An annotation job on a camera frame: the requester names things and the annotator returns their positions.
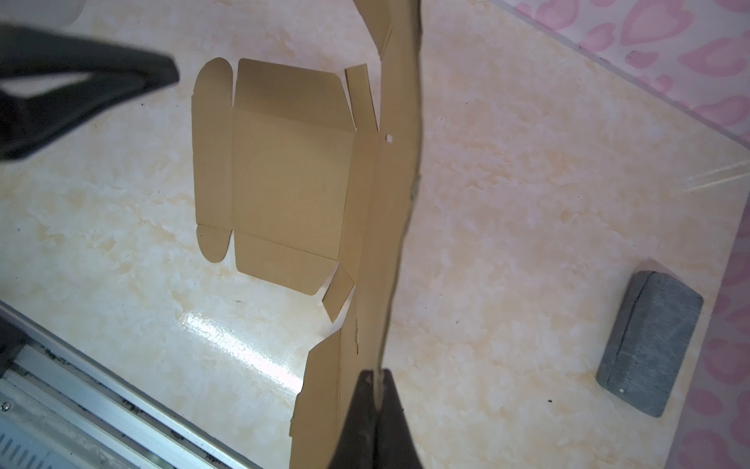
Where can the grey felt case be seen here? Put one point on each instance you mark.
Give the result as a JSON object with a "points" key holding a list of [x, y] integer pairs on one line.
{"points": [[649, 340]]}

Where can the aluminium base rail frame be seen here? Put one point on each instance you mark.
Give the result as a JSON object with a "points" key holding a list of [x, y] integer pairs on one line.
{"points": [[61, 409]]}

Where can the brown cardboard box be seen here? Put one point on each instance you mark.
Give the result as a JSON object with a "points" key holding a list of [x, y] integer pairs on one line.
{"points": [[312, 184]]}

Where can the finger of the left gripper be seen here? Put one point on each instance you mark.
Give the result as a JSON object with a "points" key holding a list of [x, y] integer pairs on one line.
{"points": [[115, 75]]}

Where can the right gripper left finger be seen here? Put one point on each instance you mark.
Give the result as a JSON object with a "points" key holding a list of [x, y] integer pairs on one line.
{"points": [[356, 446]]}

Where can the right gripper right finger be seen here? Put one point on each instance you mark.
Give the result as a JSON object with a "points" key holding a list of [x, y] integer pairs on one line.
{"points": [[394, 446]]}

